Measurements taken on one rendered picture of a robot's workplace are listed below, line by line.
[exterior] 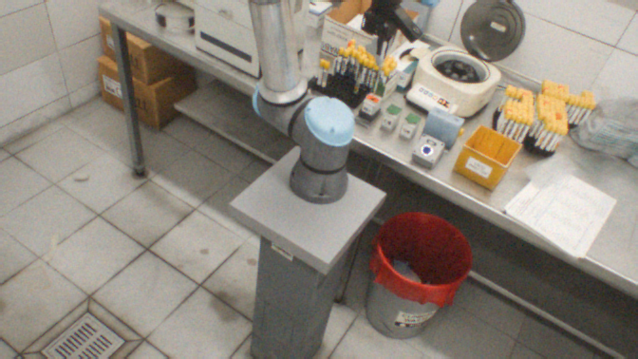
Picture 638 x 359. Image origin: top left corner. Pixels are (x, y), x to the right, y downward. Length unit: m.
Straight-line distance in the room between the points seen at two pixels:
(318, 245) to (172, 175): 1.55
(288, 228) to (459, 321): 1.27
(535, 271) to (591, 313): 0.24
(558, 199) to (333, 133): 0.73
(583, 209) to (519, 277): 0.67
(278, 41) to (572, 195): 0.97
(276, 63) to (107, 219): 1.52
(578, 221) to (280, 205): 0.82
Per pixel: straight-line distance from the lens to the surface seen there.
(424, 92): 1.73
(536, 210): 1.52
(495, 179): 1.49
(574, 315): 2.21
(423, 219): 2.00
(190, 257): 2.28
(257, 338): 1.89
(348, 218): 1.24
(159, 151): 2.75
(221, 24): 1.73
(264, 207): 1.23
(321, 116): 1.15
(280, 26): 1.06
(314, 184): 1.23
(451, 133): 1.56
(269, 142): 2.40
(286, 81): 1.15
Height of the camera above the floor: 1.83
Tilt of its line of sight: 44 degrees down
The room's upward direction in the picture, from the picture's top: 11 degrees clockwise
